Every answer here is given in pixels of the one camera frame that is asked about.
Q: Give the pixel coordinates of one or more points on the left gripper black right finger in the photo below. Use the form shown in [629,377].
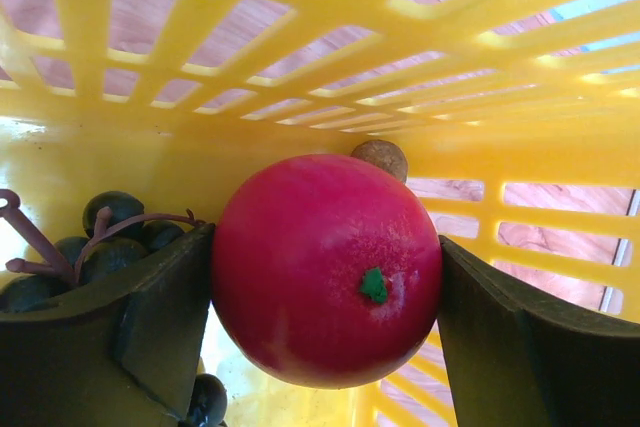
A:
[518,356]

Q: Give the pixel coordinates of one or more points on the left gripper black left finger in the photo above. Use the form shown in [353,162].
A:
[120,351]

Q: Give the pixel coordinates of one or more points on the red pomegranate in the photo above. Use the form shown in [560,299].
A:
[326,271]

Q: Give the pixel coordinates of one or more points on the yellow plastic basket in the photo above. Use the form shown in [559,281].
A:
[519,120]

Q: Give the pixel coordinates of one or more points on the black grape bunch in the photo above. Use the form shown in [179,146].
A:
[118,233]

